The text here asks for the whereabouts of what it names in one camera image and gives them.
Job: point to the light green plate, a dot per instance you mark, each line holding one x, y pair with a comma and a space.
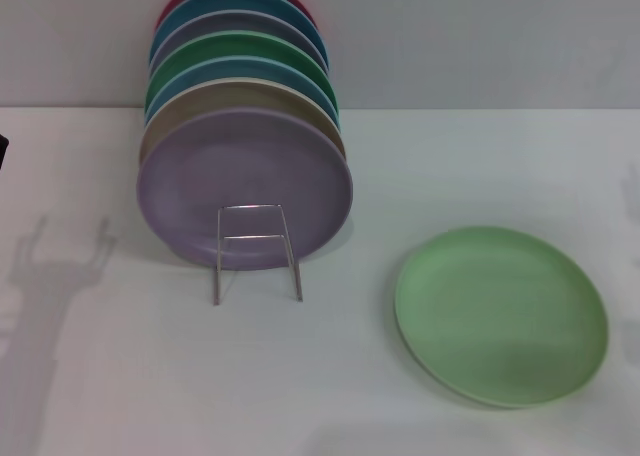
500, 316

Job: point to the dark green plate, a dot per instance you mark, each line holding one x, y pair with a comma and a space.
240, 46

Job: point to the light blue plate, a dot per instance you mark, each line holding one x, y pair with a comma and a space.
235, 68

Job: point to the teal blue plate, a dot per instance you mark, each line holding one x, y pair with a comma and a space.
240, 1

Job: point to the lavender purple plate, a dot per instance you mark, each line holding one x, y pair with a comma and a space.
240, 166

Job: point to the beige plate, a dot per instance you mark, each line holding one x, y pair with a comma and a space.
225, 96

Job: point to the grey lavender plate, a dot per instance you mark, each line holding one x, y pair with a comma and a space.
240, 23

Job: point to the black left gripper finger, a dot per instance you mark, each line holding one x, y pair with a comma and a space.
3, 152

